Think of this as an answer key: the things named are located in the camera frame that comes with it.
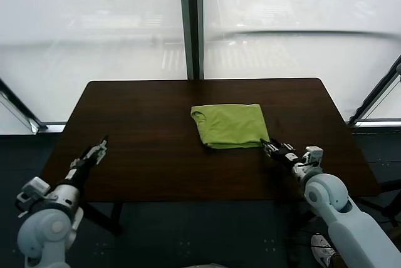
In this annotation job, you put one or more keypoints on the dark vertical window mullion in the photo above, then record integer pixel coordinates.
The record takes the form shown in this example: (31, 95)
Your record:
(191, 30)

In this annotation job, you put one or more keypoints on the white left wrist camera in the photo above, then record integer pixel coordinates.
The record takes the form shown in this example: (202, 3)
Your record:
(34, 188)

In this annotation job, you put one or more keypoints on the lime green t-shirt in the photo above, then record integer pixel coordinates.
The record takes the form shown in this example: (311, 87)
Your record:
(232, 124)

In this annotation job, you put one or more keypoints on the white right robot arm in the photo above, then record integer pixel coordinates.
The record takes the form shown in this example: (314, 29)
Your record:
(326, 193)

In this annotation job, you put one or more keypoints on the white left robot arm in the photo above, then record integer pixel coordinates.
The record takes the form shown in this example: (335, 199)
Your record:
(47, 227)

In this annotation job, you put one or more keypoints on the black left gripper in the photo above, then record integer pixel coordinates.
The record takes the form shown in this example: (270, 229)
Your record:
(81, 166)

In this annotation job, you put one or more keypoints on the white sneaker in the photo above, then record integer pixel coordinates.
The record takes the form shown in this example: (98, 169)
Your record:
(322, 249)

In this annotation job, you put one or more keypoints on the dark brown trouser leg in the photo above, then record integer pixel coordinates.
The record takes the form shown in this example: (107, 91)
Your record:
(338, 261)

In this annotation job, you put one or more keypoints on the slanted metal window frame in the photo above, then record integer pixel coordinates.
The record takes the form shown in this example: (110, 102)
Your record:
(376, 94)
(18, 108)

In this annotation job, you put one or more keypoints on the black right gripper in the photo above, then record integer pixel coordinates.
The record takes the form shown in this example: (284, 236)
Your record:
(285, 155)

